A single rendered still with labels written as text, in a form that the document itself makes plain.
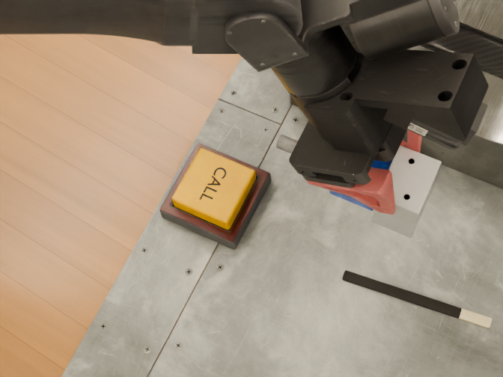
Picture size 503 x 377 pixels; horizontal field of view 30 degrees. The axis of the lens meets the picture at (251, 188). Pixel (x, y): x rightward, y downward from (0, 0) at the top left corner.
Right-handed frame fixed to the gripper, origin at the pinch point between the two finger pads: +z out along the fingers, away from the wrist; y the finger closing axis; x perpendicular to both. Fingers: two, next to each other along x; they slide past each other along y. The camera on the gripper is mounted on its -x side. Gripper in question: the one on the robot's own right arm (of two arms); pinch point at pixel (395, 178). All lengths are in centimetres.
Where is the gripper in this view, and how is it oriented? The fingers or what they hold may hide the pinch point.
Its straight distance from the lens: 75.6
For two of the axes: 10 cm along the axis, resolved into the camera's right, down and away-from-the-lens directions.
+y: 4.3, -8.4, 3.4
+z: 4.7, 5.3, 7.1
